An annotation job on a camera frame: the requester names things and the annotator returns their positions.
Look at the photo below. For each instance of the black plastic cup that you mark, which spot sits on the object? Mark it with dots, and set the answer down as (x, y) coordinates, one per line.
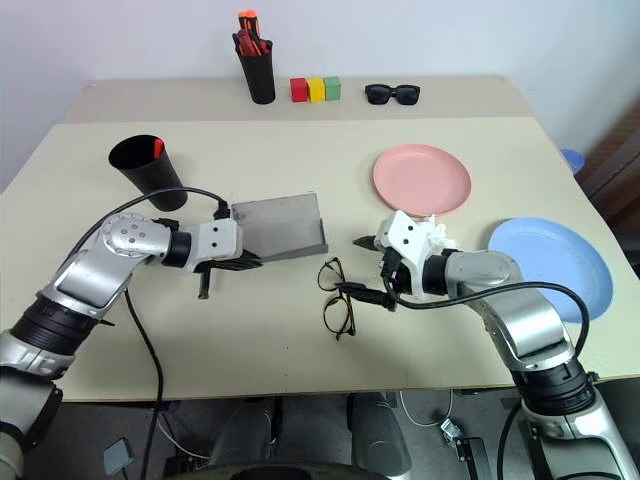
(160, 182)

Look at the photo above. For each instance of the blue plate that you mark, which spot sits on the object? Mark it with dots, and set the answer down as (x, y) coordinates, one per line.
(565, 255)

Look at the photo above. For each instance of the tall black pen holder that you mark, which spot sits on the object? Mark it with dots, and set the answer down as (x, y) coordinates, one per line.
(261, 77)

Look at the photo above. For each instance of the grey square floor box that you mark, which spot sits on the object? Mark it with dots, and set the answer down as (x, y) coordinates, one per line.
(119, 456)

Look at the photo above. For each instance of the dark grey rounded shape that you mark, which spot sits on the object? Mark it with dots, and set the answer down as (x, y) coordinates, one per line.
(380, 435)
(245, 432)

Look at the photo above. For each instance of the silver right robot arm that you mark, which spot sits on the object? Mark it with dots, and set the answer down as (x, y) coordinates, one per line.
(530, 320)

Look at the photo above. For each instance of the black marker red cap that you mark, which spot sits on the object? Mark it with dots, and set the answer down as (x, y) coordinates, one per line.
(158, 148)

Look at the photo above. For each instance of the black sunglasses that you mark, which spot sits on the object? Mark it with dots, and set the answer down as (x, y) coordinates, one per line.
(380, 94)

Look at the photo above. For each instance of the black floor bracket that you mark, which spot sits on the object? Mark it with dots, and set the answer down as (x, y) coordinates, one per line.
(472, 455)

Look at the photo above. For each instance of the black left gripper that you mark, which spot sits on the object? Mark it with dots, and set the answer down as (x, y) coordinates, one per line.
(205, 267)

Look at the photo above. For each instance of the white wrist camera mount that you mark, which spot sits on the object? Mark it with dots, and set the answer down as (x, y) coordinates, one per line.
(407, 235)
(215, 240)

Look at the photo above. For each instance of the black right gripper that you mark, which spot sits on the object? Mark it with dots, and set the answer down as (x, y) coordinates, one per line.
(391, 270)

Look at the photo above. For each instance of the blue round object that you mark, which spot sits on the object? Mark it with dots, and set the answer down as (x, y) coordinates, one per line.
(574, 161)

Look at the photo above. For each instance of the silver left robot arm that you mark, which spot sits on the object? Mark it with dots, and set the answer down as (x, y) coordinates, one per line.
(90, 280)

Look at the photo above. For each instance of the yellow wooden block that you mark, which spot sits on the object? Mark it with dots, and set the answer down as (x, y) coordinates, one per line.
(316, 91)

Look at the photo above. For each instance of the red wooden block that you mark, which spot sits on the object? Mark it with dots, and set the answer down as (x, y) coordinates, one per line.
(298, 91)

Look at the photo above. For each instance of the green wooden block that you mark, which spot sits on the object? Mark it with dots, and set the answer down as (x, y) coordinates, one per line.
(333, 88)

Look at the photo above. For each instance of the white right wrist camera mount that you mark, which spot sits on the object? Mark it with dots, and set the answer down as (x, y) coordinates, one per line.
(407, 235)

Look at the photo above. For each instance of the brown wooden cabinet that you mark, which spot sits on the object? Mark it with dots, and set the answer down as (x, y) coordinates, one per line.
(617, 170)

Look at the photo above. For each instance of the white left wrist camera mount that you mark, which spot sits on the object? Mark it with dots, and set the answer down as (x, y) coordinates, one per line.
(215, 240)

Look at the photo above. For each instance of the thin-rimmed clear eyeglasses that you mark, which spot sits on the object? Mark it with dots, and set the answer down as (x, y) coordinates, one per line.
(345, 306)

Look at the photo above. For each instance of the pink plate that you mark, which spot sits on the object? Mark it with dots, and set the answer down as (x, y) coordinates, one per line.
(422, 177)

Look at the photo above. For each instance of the grey open glasses case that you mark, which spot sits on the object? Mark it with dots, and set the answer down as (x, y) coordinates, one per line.
(280, 225)

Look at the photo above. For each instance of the orange black tool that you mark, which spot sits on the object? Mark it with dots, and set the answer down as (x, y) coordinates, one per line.
(261, 46)
(242, 44)
(248, 22)

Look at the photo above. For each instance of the small grey plug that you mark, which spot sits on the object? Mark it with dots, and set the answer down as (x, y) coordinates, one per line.
(451, 431)

